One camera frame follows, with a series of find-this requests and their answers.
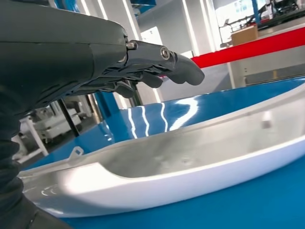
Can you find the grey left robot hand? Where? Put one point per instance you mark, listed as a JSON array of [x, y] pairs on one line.
[[59, 47]]

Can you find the blue metal shelf rack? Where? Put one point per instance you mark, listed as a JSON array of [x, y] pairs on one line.
[[238, 202]]

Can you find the thin black bar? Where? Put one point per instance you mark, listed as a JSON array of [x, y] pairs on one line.
[[68, 118]]

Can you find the closed cardboard box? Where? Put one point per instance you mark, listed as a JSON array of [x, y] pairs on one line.
[[244, 35]]

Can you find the red barrier tape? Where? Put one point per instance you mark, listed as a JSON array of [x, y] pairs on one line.
[[250, 49]]

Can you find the chrome stanchion post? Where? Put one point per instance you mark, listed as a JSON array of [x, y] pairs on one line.
[[136, 94]]

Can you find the white desk with metal rail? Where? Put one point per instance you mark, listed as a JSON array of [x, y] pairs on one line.
[[238, 74]]

